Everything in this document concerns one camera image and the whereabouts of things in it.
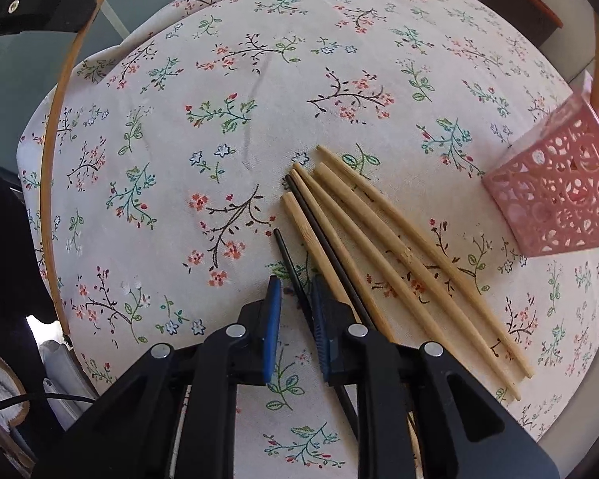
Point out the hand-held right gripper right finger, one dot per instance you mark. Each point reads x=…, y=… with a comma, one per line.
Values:
x=323, y=332

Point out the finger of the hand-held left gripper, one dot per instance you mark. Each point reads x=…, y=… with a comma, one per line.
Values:
x=35, y=7

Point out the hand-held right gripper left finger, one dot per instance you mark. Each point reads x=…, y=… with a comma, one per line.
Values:
x=274, y=329

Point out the black chopstick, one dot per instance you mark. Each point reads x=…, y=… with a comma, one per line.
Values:
x=319, y=232
x=292, y=264

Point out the wooden chopstick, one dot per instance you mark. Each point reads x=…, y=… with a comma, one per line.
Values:
x=414, y=254
x=329, y=224
x=389, y=259
x=304, y=232

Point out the pink perforated plastic basket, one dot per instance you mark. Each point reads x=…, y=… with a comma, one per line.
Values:
x=554, y=194

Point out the white bag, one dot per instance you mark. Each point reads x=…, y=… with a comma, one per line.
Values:
x=67, y=379

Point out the black jacket fleece lining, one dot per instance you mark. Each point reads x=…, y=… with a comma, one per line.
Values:
x=5, y=259

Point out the floral tablecloth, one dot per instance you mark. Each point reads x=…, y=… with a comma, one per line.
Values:
x=329, y=60

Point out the brown trash can orange bag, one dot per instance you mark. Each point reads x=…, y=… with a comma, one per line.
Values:
x=524, y=5

